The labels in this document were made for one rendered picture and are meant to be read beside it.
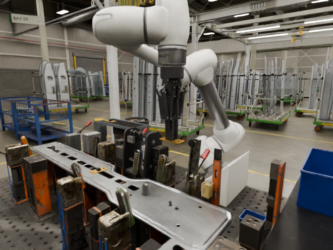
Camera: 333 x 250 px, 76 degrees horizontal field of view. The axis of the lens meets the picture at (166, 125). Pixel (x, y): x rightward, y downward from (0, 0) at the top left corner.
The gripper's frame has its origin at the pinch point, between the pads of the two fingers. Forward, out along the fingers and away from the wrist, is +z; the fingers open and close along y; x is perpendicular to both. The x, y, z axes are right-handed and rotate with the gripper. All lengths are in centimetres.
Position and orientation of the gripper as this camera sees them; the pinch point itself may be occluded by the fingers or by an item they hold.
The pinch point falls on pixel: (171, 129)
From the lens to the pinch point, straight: 71.8
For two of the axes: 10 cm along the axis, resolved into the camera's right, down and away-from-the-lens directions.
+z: 0.0, 9.8, 2.2
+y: -6.4, 1.7, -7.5
